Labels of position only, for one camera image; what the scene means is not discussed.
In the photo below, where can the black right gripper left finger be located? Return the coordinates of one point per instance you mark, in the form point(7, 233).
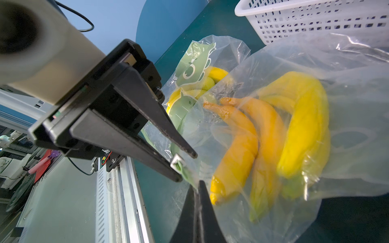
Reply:
point(185, 230)

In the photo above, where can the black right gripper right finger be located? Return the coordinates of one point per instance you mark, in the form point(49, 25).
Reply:
point(211, 218)

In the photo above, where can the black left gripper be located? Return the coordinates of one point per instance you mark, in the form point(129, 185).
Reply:
point(108, 108)

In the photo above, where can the white zip slider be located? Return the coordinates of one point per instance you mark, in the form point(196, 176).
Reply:
point(177, 163)

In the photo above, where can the yellow banana bunch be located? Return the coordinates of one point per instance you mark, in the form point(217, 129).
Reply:
point(281, 140)
point(212, 76)

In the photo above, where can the clear zip-top bag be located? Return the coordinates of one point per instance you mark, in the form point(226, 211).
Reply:
point(354, 71)

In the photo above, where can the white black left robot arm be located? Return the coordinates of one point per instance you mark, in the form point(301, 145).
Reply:
point(42, 54)

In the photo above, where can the green printed zip-top bag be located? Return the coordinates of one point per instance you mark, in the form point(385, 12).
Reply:
point(223, 52)

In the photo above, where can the white perforated plastic basket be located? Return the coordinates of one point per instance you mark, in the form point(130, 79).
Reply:
point(275, 20)

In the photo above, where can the aluminium front rail bed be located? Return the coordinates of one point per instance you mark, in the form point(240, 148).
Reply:
point(66, 206)

